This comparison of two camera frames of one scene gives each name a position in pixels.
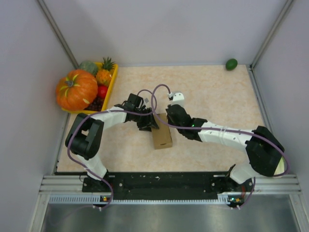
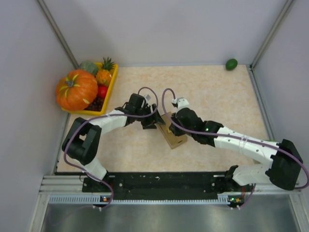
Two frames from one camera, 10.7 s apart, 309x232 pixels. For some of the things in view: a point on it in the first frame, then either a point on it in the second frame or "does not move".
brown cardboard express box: (161, 137) to (173, 140)
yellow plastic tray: (91, 110) does not move
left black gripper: (148, 123) does not move
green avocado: (231, 64) does not move
